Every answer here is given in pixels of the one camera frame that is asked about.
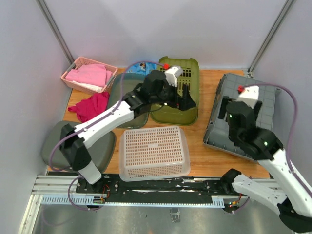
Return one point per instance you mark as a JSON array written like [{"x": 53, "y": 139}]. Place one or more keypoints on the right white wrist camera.
[{"x": 249, "y": 96}]

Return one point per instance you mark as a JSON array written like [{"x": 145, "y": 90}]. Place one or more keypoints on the grey plastic tray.
[{"x": 247, "y": 137}]

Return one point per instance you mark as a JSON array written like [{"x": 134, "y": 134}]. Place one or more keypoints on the blue patterned cloth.
[{"x": 143, "y": 68}]

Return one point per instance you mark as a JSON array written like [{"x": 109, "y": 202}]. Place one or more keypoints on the white perforated plastic basket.
[{"x": 153, "y": 153}]

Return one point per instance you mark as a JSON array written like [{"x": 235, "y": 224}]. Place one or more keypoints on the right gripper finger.
[
  {"x": 224, "y": 103},
  {"x": 257, "y": 107}
]

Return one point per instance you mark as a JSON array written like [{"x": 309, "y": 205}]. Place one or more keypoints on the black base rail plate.
[{"x": 179, "y": 190}]

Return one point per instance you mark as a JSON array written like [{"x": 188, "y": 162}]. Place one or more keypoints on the white folded cloth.
[{"x": 89, "y": 86}]

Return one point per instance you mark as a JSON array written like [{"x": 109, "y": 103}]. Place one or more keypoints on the pink folded cloth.
[{"x": 94, "y": 74}]

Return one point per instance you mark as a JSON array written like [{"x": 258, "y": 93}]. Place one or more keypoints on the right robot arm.
[{"x": 293, "y": 202}]

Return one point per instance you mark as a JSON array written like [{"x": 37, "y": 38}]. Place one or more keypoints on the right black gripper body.
[{"x": 253, "y": 115}]

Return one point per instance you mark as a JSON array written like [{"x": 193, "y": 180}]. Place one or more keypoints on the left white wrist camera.
[{"x": 172, "y": 75}]

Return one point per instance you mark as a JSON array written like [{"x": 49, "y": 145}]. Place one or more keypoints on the pink plastic basket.
[{"x": 85, "y": 61}]

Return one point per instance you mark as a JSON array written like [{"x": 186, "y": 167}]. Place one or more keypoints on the magenta crumpled cloth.
[{"x": 89, "y": 108}]

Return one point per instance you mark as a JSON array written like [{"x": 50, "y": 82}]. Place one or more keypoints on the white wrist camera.
[
  {"x": 172, "y": 75},
  {"x": 249, "y": 96}
]

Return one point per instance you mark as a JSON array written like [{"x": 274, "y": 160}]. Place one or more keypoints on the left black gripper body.
[{"x": 171, "y": 97}]

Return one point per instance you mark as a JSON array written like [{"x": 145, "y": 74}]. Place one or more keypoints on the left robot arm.
[{"x": 158, "y": 87}]

